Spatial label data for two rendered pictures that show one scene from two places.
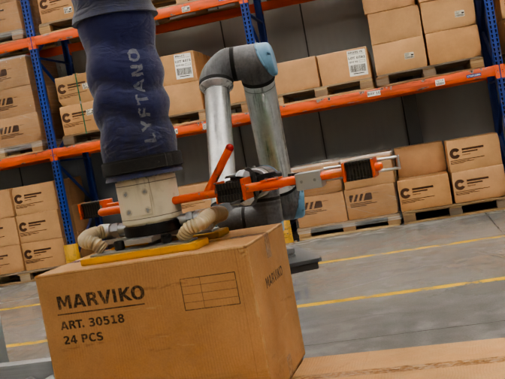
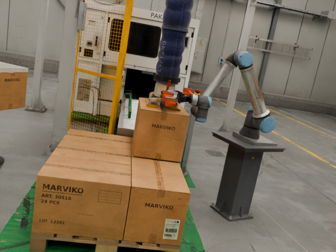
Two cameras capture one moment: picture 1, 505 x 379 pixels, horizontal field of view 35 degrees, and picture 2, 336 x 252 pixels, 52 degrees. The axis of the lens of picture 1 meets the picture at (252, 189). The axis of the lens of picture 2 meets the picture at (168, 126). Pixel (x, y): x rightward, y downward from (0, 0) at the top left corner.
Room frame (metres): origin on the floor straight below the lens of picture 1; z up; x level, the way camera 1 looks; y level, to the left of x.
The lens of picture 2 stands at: (1.09, -2.54, 1.45)
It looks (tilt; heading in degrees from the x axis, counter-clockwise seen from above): 13 degrees down; 66
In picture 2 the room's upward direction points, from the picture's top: 10 degrees clockwise
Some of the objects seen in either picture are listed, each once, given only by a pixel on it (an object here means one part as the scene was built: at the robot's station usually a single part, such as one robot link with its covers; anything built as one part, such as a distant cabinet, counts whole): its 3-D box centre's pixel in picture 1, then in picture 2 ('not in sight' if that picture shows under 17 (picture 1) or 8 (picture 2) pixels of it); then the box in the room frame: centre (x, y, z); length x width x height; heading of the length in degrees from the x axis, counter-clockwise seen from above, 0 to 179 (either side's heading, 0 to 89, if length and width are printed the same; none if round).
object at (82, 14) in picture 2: not in sight; (82, 16); (1.63, 1.60, 1.62); 0.20 x 0.05 x 0.30; 75
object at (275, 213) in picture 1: (264, 216); (201, 114); (2.46, -0.02, 0.96); 0.12 x 0.09 x 0.12; 83
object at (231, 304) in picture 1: (177, 316); (158, 127); (2.22, 0.27, 0.75); 0.60 x 0.40 x 0.40; 74
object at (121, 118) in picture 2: not in sight; (121, 114); (2.31, 1.85, 0.50); 2.31 x 0.05 x 0.19; 75
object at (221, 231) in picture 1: (169, 235); (172, 104); (2.32, 0.26, 0.97); 0.34 x 0.10 x 0.05; 74
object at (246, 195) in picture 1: (234, 190); (166, 95); (2.15, 0.05, 1.08); 0.10 x 0.08 x 0.06; 164
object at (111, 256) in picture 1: (143, 246); (151, 101); (2.13, 0.32, 0.97); 0.34 x 0.10 x 0.05; 74
